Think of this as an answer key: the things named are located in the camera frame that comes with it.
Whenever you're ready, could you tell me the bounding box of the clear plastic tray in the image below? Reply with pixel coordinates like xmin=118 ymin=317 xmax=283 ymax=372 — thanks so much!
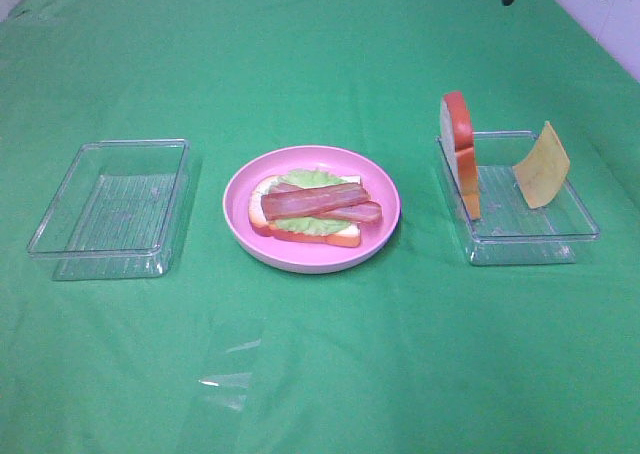
xmin=436 ymin=130 xmax=600 ymax=266
xmin=27 ymin=139 xmax=191 ymax=281

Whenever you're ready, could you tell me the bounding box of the pink round plate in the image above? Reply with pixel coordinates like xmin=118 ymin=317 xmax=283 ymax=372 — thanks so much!
xmin=223 ymin=145 xmax=401 ymax=274

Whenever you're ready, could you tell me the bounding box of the clear plastic tray right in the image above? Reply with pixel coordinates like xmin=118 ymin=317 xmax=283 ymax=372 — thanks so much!
xmin=436 ymin=130 xmax=600 ymax=266

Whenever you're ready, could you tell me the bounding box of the yellow cheese slice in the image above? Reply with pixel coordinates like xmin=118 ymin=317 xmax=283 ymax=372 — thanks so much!
xmin=512 ymin=121 xmax=570 ymax=209

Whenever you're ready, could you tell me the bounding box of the green lettuce leaf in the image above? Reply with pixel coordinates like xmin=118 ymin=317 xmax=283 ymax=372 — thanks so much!
xmin=266 ymin=169 xmax=360 ymax=236

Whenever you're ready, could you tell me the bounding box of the clear plastic tray left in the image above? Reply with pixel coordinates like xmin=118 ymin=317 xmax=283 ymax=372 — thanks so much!
xmin=27 ymin=139 xmax=191 ymax=281

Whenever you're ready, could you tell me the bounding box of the bacon strip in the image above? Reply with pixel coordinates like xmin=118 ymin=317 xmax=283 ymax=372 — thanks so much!
xmin=269 ymin=183 xmax=384 ymax=225
xmin=261 ymin=183 xmax=370 ymax=220

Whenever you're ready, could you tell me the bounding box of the toast bread slice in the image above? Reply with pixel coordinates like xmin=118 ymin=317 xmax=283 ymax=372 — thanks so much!
xmin=440 ymin=91 xmax=481 ymax=220
xmin=248 ymin=176 xmax=361 ymax=248

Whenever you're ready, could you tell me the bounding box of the clear plastic film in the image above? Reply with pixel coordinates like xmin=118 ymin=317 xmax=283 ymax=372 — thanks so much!
xmin=194 ymin=317 xmax=264 ymax=416

